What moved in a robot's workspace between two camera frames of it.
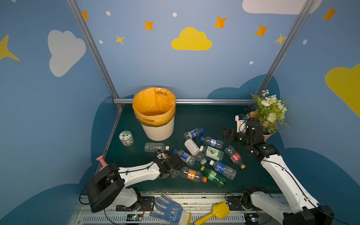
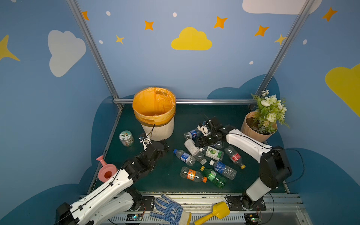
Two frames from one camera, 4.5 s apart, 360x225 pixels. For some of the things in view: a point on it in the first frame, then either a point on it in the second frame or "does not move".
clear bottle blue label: [189, 160] does not move
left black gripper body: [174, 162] to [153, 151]
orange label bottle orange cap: [192, 175] does not move
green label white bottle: [212, 153] does not move
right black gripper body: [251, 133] to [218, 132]
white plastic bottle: [198, 154] does not move
